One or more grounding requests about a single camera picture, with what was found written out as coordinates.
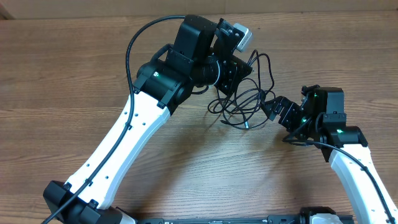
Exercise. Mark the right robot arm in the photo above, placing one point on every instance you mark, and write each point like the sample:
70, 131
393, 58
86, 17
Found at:
321, 121

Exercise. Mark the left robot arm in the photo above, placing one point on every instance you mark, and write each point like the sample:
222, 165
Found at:
202, 55

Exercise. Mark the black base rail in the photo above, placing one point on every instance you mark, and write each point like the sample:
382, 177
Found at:
271, 219

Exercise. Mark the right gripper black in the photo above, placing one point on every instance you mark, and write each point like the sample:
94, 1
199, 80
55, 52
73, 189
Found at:
290, 108

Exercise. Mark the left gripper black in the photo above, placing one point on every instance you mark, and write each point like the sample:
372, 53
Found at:
235, 70

